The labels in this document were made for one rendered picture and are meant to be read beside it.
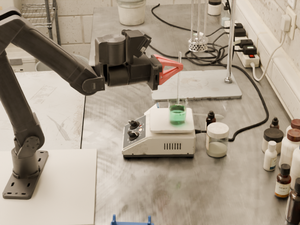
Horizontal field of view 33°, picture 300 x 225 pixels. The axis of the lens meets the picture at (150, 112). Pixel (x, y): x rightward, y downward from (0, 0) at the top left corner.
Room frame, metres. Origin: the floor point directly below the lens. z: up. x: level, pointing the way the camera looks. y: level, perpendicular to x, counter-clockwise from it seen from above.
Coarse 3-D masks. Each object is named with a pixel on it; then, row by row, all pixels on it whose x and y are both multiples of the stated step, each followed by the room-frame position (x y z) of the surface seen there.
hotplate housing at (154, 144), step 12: (192, 132) 1.15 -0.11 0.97; (132, 144) 1.14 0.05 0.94; (144, 144) 1.13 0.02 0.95; (156, 144) 1.13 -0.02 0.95; (168, 144) 1.13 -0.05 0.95; (180, 144) 1.13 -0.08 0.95; (192, 144) 1.13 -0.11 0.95; (132, 156) 1.13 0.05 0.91; (144, 156) 1.13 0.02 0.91; (156, 156) 1.13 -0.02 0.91; (168, 156) 1.13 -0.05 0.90; (180, 156) 1.13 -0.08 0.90; (192, 156) 1.13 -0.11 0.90
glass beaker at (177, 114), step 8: (176, 96) 1.20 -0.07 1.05; (184, 96) 1.19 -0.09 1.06; (168, 104) 1.17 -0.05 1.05; (184, 104) 1.15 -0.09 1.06; (168, 112) 1.17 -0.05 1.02; (176, 112) 1.15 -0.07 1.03; (184, 112) 1.16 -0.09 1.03; (168, 120) 1.17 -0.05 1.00; (176, 120) 1.15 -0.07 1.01; (184, 120) 1.16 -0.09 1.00
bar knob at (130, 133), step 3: (129, 132) 1.17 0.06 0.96; (132, 132) 1.16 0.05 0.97; (135, 132) 1.16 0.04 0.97; (129, 135) 1.17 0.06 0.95; (132, 135) 1.16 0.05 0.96; (135, 135) 1.16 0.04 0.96; (138, 135) 1.16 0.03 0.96; (129, 138) 1.16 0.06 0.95; (132, 138) 1.16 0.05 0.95; (135, 138) 1.15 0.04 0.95
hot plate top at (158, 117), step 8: (152, 112) 1.23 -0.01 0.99; (160, 112) 1.23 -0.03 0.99; (152, 120) 1.19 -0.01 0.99; (160, 120) 1.19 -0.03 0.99; (192, 120) 1.18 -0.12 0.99; (152, 128) 1.15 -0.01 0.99; (160, 128) 1.15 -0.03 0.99; (168, 128) 1.14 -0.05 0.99; (176, 128) 1.14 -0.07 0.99; (184, 128) 1.14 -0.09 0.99; (192, 128) 1.14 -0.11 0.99
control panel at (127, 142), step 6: (138, 120) 1.24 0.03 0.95; (144, 120) 1.23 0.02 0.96; (126, 126) 1.24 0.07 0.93; (138, 126) 1.21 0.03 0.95; (144, 126) 1.19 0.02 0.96; (126, 132) 1.21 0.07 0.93; (138, 132) 1.18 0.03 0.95; (144, 132) 1.16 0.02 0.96; (126, 138) 1.18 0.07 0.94; (138, 138) 1.15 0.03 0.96; (126, 144) 1.15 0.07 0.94
